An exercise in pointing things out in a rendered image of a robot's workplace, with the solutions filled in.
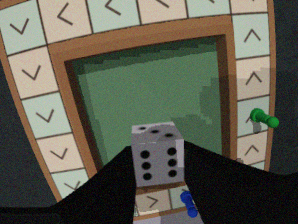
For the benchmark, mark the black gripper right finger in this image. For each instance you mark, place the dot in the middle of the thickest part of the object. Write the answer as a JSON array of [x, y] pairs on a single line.
[[228, 192]]

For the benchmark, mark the grey die with black pips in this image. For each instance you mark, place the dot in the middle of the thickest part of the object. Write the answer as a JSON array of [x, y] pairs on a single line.
[[158, 154]]

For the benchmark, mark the blue pawn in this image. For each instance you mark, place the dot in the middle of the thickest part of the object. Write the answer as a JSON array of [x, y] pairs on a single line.
[[186, 197]]

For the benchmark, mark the green game pawn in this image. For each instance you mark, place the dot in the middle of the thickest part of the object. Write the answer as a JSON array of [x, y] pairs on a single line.
[[259, 116]]

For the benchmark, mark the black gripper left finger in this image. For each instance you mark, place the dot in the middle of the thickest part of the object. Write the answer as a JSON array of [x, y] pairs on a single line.
[[107, 198]]

